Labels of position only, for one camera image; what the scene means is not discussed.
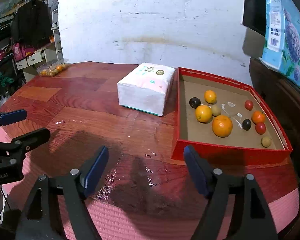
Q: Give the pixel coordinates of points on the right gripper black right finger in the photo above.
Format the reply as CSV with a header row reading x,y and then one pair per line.
x,y
251,217

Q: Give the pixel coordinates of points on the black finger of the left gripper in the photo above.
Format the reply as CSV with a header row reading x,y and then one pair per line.
x,y
23,144
12,117

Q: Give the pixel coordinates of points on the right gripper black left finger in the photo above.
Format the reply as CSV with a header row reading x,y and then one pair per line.
x,y
41,218

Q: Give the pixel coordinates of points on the green-brown longan fruit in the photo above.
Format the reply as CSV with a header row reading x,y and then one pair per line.
x,y
216,110
266,141

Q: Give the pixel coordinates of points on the red cherry tomato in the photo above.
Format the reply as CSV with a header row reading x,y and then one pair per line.
x,y
260,128
249,105

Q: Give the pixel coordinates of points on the dark black plum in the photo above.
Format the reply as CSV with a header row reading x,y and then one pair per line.
x,y
194,102
246,124

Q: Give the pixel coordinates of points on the large orange tangerine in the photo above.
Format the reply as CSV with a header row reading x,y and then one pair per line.
x,y
222,126

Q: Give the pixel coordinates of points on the small orange kumquat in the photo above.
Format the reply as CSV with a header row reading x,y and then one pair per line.
x,y
258,116

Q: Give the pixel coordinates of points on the yellow-orange citrus fruit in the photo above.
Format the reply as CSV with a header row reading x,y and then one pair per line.
x,y
203,113

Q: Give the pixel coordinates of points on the small orange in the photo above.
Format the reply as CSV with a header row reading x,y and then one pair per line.
x,y
210,97

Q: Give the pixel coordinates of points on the white drawer cabinet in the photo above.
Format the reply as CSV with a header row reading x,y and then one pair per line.
x,y
29,65

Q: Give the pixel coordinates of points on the clear plastic fruit container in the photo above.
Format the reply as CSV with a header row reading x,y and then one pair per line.
x,y
52,68

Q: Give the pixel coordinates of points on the red cardboard tray box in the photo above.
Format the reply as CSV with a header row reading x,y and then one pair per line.
x,y
241,148

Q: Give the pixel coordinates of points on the white shelving unit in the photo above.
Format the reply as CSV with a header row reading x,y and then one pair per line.
x,y
55,29

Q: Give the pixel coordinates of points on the white tissue pack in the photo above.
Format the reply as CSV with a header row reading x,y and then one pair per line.
x,y
146,88

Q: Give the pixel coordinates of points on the blue floral tissue package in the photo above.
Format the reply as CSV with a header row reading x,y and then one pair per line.
x,y
281,52

